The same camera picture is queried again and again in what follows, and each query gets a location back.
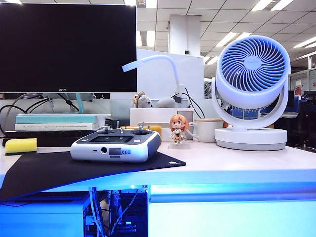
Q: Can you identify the grey rounded plush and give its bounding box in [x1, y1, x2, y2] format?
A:
[156, 97, 177, 108]

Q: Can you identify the white cable bundle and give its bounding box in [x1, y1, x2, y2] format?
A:
[88, 186, 105, 237]

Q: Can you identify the white desk organizer box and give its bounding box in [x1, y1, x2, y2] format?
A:
[129, 107, 195, 129]

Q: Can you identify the white gooseneck desk lamp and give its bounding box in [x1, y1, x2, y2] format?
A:
[121, 54, 190, 102]

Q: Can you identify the black lamp cable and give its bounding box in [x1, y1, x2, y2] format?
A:
[171, 86, 205, 119]

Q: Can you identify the white mug wooden lid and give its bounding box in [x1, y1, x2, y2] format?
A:
[189, 118, 224, 143]

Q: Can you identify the white computer tower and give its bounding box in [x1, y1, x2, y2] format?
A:
[0, 192, 91, 237]

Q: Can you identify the orange-haired anime figurine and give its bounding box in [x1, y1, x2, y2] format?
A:
[167, 114, 192, 149]

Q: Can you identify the black office chair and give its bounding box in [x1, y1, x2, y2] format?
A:
[294, 100, 316, 149]

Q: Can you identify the black mouse pad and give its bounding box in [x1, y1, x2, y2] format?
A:
[0, 150, 187, 201]

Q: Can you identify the white round desk fan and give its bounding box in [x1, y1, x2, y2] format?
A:
[211, 34, 292, 152]

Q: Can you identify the white desk drawer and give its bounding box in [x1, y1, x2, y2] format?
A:
[148, 184, 316, 237]

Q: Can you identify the beige plush toy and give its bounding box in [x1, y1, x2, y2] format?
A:
[133, 90, 154, 109]

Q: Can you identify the small white background fan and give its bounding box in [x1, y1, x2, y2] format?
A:
[203, 80, 213, 99]

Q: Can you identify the black monitor cable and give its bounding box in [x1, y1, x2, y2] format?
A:
[56, 93, 80, 113]

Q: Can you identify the teal book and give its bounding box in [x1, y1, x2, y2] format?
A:
[15, 116, 97, 124]

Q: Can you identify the black open computer chassis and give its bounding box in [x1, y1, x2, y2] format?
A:
[108, 189, 149, 237]

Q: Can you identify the white grey remote controller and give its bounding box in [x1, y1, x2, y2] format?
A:
[70, 120, 162, 163]

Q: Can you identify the white partition panel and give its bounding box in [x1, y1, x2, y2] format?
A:
[137, 48, 205, 100]

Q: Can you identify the yellow cleaning sponge green base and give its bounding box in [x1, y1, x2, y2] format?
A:
[4, 138, 38, 157]

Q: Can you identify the black AOC computer monitor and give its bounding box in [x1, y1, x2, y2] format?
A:
[0, 2, 138, 93]

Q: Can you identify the white book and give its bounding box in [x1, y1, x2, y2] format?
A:
[14, 123, 96, 131]

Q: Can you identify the yellow rectangular block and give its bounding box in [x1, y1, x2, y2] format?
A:
[120, 124, 162, 137]

